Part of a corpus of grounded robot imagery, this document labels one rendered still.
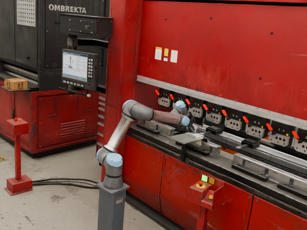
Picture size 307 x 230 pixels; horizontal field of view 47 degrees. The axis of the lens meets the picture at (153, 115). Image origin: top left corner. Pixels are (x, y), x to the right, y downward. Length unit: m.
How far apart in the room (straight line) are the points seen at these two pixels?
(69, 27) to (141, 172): 1.64
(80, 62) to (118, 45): 0.42
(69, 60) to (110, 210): 1.70
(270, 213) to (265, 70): 1.04
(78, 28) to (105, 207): 1.80
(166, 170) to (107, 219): 0.92
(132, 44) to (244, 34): 1.23
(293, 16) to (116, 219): 1.89
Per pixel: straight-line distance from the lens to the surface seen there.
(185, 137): 3.08
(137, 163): 3.66
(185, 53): 3.16
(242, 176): 2.81
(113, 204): 2.60
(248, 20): 2.79
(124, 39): 3.48
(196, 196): 2.71
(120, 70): 3.51
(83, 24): 3.55
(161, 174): 3.42
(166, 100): 3.34
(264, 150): 3.13
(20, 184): 4.17
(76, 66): 3.61
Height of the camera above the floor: 1.98
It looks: 16 degrees down
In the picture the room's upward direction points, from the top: 5 degrees clockwise
